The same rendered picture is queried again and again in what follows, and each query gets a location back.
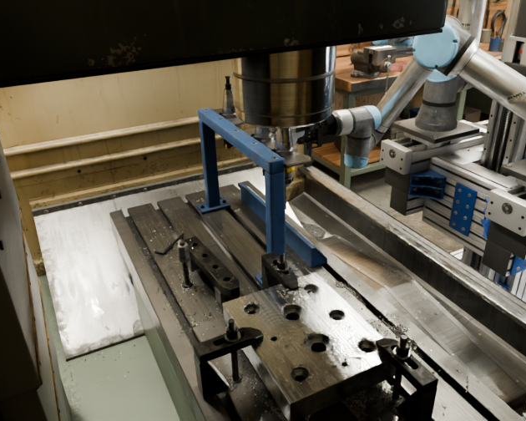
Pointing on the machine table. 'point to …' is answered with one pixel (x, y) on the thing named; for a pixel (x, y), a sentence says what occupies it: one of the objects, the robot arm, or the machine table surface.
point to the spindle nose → (285, 88)
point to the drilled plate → (375, 363)
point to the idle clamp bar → (199, 255)
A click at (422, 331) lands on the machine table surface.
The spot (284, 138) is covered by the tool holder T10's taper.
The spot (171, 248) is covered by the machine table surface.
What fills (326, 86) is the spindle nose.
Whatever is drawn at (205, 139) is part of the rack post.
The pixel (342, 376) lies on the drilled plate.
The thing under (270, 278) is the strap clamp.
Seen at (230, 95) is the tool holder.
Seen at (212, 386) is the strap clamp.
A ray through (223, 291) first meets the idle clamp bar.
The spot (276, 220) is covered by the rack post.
